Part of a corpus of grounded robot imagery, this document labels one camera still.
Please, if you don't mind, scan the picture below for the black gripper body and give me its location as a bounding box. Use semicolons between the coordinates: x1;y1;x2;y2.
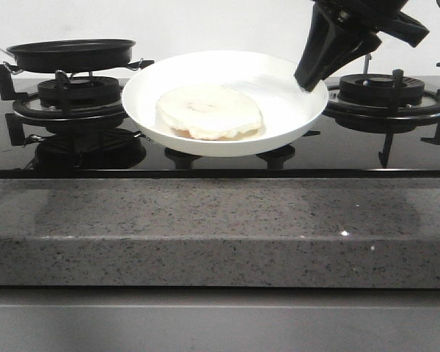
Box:
331;0;430;47

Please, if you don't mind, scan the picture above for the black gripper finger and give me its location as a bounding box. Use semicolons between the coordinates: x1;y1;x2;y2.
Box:
320;32;381;79
294;2;356;92

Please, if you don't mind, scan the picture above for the white ceramic plate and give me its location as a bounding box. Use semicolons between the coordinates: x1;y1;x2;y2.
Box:
121;50;329;157

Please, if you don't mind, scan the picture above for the fried egg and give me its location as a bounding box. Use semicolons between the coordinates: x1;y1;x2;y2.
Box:
155;84;263;140

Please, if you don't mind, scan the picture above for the black frying pan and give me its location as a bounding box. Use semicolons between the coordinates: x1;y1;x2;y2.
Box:
5;39;136;73

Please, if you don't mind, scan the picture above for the right black gas burner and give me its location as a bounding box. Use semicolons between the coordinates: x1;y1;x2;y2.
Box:
337;73;425;107

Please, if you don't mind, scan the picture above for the black gas burner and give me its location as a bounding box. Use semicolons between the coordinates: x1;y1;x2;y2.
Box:
37;76;120;109
337;73;425;107

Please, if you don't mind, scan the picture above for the right black pan support grate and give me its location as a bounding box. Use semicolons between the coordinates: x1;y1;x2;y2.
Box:
323;62;440;168

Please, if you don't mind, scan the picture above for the left black gas burner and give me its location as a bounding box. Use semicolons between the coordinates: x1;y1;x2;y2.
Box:
37;76;120;109

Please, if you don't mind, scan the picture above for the black glass cooktop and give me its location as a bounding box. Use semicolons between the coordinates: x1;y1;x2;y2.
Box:
0;98;440;179

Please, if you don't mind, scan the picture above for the grey cabinet front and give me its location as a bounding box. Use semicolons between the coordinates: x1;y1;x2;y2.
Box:
0;287;440;351

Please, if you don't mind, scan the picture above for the wire pan support ring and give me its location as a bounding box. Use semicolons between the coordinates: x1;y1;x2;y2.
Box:
3;58;144;81

